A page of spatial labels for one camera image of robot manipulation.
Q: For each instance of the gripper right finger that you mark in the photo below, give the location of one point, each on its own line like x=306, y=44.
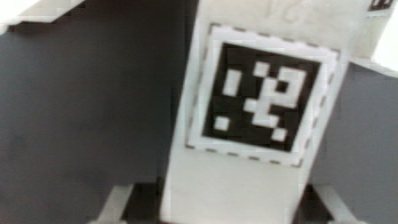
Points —
x=322, y=207

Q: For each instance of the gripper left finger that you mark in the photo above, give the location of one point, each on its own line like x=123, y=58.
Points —
x=130, y=206

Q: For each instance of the white square tabletop part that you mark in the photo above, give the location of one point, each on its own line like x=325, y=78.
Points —
x=172, y=92

